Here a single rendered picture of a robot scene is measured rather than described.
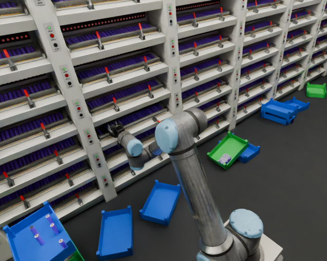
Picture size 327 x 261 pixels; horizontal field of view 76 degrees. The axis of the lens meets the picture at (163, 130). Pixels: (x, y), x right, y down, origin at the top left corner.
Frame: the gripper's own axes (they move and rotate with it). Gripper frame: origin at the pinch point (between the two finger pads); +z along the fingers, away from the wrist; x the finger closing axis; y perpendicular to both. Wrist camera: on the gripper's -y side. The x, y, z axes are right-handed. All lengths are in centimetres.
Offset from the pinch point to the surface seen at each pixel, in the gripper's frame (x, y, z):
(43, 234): 58, -14, -43
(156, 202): -7, -54, -34
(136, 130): -14.9, -6.3, -7.7
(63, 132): 29.8, 13.2, -6.8
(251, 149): -107, -54, -44
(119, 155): 1.1, -22.9, -3.0
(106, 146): 9.2, -7.4, -7.7
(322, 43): -304, -5, -5
